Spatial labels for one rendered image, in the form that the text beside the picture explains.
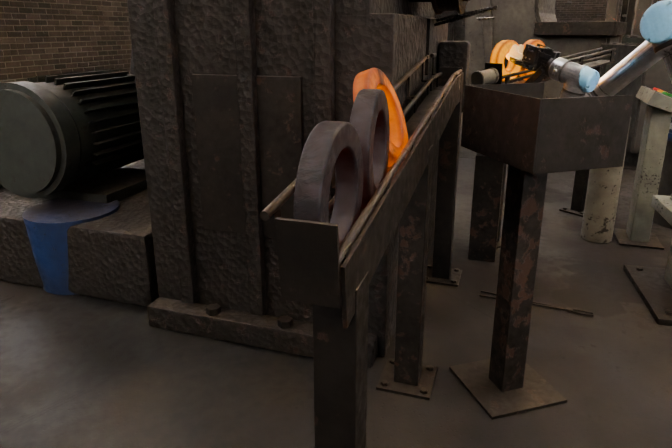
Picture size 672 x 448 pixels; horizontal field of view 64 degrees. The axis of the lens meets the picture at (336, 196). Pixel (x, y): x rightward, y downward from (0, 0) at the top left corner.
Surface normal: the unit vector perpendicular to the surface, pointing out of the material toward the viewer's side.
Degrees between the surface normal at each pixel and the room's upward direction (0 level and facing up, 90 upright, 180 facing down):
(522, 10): 90
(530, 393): 0
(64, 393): 0
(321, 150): 42
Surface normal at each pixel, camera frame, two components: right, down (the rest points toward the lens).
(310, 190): -0.29, -0.07
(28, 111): -0.31, 0.28
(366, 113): -0.18, -0.48
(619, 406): 0.00, -0.96
